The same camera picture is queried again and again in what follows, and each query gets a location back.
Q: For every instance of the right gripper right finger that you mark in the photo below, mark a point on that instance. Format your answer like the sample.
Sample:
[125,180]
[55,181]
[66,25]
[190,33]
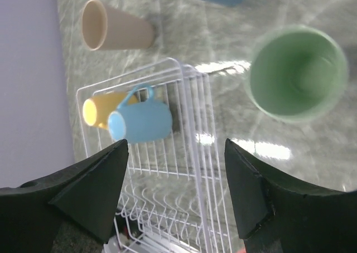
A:
[276,212]

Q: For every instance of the green plastic tumbler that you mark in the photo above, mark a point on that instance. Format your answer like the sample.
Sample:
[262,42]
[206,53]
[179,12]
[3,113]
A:
[297,73]

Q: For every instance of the white wire dish rack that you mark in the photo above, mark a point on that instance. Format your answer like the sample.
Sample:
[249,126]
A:
[173,196]

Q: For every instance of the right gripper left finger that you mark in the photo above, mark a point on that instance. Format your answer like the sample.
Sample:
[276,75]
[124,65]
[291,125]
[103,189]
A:
[71,210]

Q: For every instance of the beige plastic tumbler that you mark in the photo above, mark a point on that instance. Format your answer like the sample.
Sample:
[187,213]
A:
[104,27]

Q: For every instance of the yellow ceramic mug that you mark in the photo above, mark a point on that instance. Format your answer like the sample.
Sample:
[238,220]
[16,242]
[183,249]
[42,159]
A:
[96,109]

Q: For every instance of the light blue ceramic mug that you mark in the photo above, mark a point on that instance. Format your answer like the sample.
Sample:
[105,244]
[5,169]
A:
[140,122]

